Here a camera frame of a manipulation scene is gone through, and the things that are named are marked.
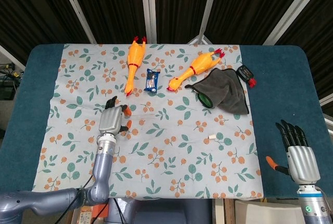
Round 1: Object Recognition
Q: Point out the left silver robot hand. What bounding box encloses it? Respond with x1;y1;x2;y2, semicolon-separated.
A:
98;95;133;136

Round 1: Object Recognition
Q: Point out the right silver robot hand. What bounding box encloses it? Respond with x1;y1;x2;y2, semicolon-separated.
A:
265;119;321;185

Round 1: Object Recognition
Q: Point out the transparent glass test tube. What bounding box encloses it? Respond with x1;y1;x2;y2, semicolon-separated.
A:
129;113;158;120

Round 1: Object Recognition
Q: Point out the blue snack packet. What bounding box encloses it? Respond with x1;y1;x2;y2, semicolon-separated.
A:
144;68;161;94

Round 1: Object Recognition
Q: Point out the floral patterned tablecloth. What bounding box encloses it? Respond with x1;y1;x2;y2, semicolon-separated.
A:
32;43;265;200

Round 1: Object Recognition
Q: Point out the yellow rubber chicken toy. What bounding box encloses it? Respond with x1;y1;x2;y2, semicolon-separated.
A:
167;48;226;92
124;35;148;97

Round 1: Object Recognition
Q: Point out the orange box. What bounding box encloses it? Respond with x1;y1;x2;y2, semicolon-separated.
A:
93;204;109;218

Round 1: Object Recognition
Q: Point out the grey microfibre cloth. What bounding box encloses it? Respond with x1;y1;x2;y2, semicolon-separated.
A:
184;67;250;115

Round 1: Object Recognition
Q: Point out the grey-blue robot torso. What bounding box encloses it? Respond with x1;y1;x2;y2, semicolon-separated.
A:
108;197;213;224

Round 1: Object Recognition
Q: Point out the black device with red cap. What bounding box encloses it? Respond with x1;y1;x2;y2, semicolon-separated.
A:
236;65;258;88

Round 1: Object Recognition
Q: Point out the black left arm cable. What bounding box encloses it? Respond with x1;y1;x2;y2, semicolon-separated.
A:
53;173;95;224

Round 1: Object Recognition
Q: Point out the black equipment with cables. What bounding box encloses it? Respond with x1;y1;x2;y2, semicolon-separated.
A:
0;62;24;101

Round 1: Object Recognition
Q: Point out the white screen frame post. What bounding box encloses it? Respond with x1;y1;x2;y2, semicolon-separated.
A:
187;0;222;45
56;0;97;44
262;0;314;46
139;0;158;44

